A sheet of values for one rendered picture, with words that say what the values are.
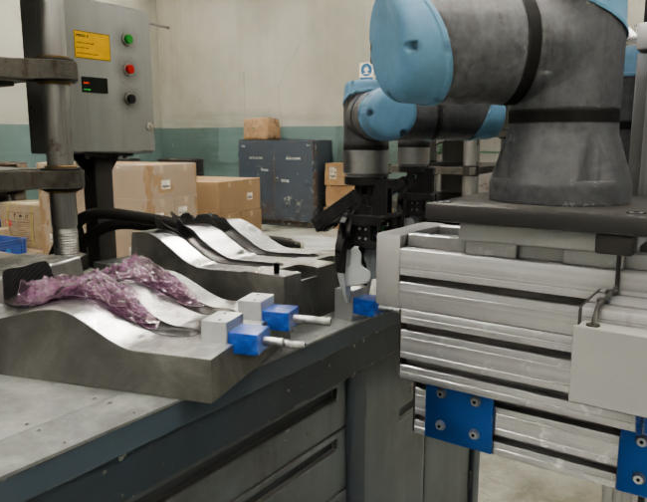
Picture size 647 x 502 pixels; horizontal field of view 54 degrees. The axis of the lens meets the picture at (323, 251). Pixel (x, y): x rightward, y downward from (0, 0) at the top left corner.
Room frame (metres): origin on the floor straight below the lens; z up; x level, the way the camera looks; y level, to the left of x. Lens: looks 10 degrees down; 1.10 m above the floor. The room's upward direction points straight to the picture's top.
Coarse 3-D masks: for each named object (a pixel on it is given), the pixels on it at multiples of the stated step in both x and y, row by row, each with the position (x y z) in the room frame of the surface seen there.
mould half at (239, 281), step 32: (192, 224) 1.30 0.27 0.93; (128, 256) 1.35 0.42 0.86; (160, 256) 1.17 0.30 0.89; (192, 256) 1.15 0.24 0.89; (256, 256) 1.22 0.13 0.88; (320, 256) 1.18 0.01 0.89; (224, 288) 1.07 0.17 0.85; (256, 288) 1.03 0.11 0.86; (288, 288) 1.01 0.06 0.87; (320, 288) 1.08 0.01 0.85
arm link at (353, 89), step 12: (348, 84) 1.05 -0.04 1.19; (360, 84) 1.03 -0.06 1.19; (372, 84) 1.03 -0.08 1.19; (348, 96) 1.04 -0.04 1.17; (348, 108) 1.03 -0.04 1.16; (348, 120) 1.03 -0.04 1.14; (348, 132) 1.04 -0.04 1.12; (348, 144) 1.04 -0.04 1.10; (360, 144) 1.03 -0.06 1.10; (372, 144) 1.03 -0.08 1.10; (384, 144) 1.04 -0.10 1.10
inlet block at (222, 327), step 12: (216, 312) 0.81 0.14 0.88; (228, 312) 0.81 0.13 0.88; (204, 324) 0.77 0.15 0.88; (216, 324) 0.77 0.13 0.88; (228, 324) 0.77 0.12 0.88; (240, 324) 0.80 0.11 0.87; (204, 336) 0.77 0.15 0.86; (216, 336) 0.77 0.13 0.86; (228, 336) 0.77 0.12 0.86; (240, 336) 0.76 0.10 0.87; (252, 336) 0.76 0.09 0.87; (264, 336) 0.78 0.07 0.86; (240, 348) 0.76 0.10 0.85; (252, 348) 0.76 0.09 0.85; (264, 348) 0.77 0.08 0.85; (300, 348) 0.76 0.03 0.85
